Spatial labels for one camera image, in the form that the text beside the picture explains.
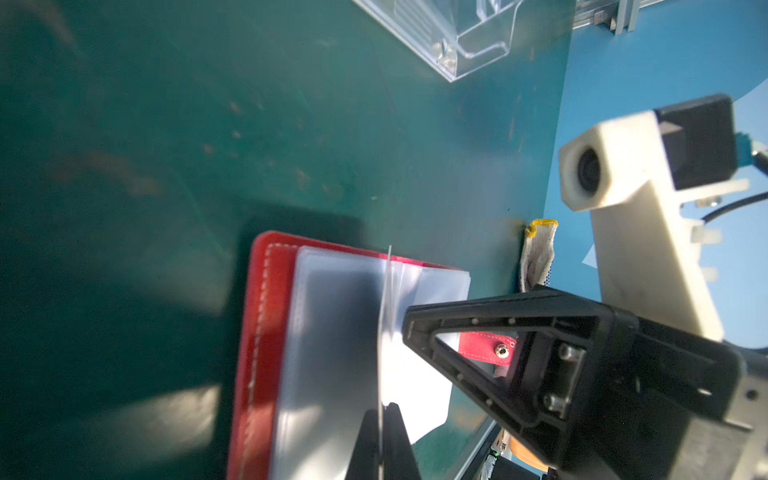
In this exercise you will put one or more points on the clear acrylic card organizer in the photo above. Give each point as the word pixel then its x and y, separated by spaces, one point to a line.
pixel 455 38

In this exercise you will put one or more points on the aluminium rail front frame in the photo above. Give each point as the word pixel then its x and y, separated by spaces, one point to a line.
pixel 617 15

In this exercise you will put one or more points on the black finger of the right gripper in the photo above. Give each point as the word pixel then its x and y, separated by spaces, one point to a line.
pixel 527 360

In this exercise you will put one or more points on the red card holder wallet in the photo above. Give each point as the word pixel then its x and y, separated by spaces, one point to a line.
pixel 321 345

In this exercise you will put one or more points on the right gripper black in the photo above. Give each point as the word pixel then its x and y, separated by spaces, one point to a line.
pixel 621 397

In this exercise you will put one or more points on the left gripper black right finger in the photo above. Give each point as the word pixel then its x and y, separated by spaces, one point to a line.
pixel 398 460

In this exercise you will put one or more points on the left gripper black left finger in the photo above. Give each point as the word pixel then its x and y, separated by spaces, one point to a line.
pixel 366 456

